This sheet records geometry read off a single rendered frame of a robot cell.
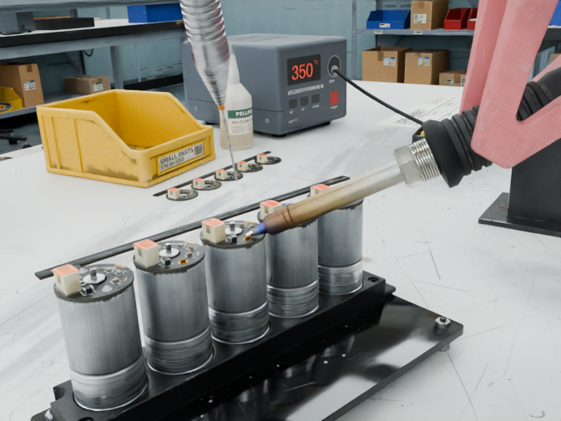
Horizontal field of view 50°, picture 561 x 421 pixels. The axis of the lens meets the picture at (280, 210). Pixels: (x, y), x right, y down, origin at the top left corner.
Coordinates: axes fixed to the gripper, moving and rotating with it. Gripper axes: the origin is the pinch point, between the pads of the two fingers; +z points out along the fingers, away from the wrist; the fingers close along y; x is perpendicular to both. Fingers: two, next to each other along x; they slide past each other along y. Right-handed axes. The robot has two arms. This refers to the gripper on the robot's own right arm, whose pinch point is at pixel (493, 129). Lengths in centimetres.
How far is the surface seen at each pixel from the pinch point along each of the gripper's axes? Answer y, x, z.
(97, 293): 4.4, -9.0, 9.8
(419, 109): -56, 10, 6
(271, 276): -1.5, -3.6, 9.4
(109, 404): 4.7, -7.0, 13.3
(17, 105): -398, -161, 176
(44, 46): -247, -104, 81
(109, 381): 4.6, -7.3, 12.4
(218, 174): -26.9, -7.7, 15.7
